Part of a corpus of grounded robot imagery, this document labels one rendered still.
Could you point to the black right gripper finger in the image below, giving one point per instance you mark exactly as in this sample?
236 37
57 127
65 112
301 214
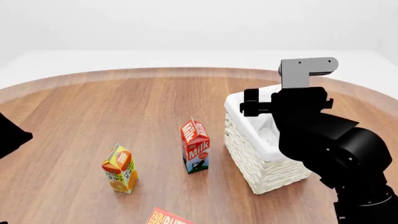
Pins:
330 103
250 102

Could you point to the white cloth basket liner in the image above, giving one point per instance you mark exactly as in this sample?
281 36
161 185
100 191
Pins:
258 130

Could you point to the white wicker basket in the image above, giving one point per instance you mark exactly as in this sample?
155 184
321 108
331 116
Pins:
264 168

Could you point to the red butter box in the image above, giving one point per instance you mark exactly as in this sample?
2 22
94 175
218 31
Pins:
166 218

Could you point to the red milk carton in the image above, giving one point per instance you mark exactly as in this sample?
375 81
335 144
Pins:
196 149

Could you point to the orange juice carton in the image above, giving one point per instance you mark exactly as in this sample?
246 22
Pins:
119 170

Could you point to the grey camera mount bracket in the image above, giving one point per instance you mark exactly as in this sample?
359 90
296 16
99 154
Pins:
298 72

